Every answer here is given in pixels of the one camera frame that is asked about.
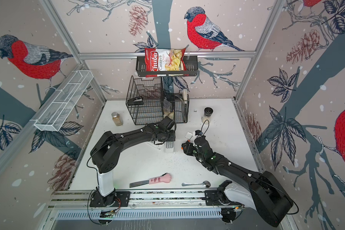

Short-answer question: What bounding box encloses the white battery cover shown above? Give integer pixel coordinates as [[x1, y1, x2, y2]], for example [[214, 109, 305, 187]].
[[185, 132, 193, 140]]

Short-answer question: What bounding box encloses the white remote control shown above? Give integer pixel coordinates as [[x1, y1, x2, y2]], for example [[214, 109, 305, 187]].
[[165, 141, 174, 153], [148, 141, 165, 150]]

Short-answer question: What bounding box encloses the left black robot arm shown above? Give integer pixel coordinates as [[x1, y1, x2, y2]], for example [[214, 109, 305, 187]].
[[89, 117, 176, 199]]

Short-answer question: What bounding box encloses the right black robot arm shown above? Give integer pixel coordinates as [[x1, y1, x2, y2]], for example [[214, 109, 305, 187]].
[[182, 136, 294, 227]]

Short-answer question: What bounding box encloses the black lid shaker jar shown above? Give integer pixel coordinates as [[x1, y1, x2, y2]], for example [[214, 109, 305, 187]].
[[202, 107, 213, 124]]

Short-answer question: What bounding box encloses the metal spoon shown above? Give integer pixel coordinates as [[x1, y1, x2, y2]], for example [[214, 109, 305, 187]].
[[181, 181, 211, 188]]

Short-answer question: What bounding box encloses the black stapler in basket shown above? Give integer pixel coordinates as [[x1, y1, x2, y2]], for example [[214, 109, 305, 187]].
[[126, 96, 144, 106]]

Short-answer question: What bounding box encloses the brown spice jar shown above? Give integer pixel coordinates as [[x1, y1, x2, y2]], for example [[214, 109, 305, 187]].
[[112, 112, 123, 127]]

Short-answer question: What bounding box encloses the red cassava chips bag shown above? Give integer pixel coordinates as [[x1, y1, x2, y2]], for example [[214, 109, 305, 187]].
[[145, 48, 186, 72]]

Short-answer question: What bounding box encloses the black wire basket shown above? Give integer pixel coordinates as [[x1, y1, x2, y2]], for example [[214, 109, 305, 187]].
[[126, 77, 189, 125]]

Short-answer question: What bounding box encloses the pink handled knife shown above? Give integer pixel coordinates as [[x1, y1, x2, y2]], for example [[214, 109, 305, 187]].
[[129, 173, 172, 188]]

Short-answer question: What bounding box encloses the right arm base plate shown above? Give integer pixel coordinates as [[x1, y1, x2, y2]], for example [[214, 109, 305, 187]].
[[202, 190, 243, 207]]

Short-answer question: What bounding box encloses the black wall shelf basket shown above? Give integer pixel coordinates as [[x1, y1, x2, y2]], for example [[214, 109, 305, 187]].
[[136, 56, 198, 77]]

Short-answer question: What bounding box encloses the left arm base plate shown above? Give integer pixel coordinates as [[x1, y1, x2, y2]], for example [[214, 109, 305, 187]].
[[89, 190, 131, 208]]

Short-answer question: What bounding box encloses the white wire wall shelf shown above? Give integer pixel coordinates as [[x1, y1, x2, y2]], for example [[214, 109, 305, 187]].
[[34, 70, 94, 131]]

